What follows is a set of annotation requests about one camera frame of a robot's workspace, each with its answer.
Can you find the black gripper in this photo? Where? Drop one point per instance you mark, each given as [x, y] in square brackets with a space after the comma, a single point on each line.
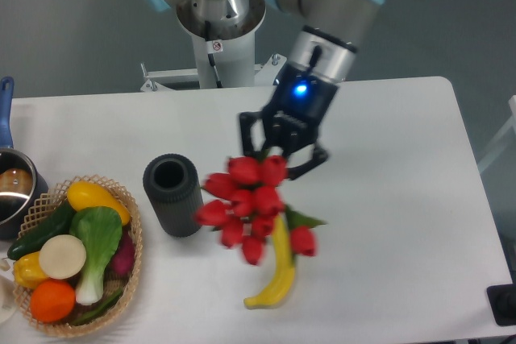
[291, 118]

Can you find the red tulip bouquet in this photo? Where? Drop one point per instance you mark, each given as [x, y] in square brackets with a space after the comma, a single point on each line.
[247, 203]

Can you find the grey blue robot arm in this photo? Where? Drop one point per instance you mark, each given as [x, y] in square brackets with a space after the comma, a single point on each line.
[330, 38]

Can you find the dark grey ribbed vase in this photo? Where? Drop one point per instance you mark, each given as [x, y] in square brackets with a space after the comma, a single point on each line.
[172, 186]

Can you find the yellow banana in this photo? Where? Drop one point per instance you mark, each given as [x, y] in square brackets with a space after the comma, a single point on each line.
[275, 292]

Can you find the green bok choy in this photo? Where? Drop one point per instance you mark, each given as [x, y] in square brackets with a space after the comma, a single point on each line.
[99, 229]

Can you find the purple red vegetable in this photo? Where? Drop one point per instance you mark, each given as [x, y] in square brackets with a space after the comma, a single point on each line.
[123, 259]

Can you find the yellow squash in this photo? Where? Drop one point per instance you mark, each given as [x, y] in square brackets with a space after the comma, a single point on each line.
[83, 194]

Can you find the woven wicker basket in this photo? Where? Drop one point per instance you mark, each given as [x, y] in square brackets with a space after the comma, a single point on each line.
[44, 206]

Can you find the green chili pepper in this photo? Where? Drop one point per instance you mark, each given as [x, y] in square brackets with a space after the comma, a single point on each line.
[99, 310]

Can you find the green cucumber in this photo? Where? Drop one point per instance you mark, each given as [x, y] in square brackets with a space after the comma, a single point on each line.
[57, 223]

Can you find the cream round disc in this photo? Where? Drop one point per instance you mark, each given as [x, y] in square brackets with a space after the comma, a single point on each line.
[62, 257]

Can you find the black device at edge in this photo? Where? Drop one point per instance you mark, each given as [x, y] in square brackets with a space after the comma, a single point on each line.
[502, 303]

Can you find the orange fruit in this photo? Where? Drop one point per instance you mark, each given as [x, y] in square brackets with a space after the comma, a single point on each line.
[52, 300]

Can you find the yellow bell pepper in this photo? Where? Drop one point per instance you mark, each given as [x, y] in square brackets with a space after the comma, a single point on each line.
[28, 272]

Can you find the small garlic piece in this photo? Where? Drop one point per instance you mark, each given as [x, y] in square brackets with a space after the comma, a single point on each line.
[4, 264]

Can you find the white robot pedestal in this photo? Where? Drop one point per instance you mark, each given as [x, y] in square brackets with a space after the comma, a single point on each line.
[223, 34]

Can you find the blue handled saucepan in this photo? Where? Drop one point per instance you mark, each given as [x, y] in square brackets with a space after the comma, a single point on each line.
[21, 183]

